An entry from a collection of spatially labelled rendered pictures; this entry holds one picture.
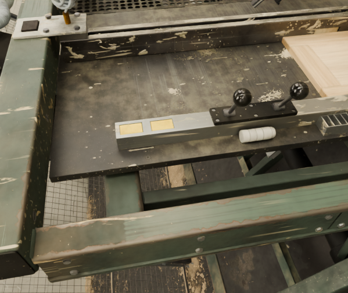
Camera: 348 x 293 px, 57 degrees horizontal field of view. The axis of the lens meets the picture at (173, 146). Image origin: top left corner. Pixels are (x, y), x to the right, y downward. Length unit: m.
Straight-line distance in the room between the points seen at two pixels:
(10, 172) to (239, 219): 0.41
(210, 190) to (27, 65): 0.52
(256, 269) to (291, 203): 2.03
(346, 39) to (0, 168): 1.02
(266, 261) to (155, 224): 2.04
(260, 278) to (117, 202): 2.01
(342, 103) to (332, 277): 0.70
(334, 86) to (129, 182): 0.59
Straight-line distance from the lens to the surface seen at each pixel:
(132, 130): 0.72
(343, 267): 1.33
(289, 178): 0.79
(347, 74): 1.02
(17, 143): 0.67
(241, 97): 0.63
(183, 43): 1.01
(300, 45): 1.09
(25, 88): 0.79
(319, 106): 0.84
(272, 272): 2.53
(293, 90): 0.69
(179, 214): 0.58
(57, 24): 0.99
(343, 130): 0.85
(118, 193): 0.71
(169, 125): 0.72
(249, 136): 0.74
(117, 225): 0.57
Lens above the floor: 1.95
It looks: 31 degrees down
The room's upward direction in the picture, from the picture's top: 74 degrees counter-clockwise
